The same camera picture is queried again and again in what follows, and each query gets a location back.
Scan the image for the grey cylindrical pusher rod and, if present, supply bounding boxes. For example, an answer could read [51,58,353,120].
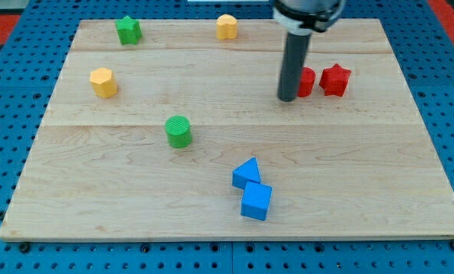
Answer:
[277,33,312,102]

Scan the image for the red cylinder block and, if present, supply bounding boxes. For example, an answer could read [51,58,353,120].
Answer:
[297,67,316,97]

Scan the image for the red star block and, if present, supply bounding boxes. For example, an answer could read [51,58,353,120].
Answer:
[319,63,352,97]

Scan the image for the green star block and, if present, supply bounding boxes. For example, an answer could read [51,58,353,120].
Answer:
[115,15,142,45]

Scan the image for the yellow heart block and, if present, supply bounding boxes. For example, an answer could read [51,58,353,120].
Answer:
[216,14,238,40]

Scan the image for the blue triangle block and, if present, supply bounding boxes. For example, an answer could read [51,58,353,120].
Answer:
[232,158,261,189]

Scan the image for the green cylinder block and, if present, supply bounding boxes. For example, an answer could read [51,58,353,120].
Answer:
[165,116,192,148]

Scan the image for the wooden board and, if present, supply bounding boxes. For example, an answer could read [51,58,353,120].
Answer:
[0,19,454,242]

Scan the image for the blue cube block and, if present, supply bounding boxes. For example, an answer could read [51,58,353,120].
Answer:
[241,181,272,221]

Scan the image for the yellow hexagon block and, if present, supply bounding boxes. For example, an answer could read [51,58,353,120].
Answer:
[89,68,118,98]

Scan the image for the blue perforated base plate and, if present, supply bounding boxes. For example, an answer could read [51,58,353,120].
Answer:
[0,0,454,273]

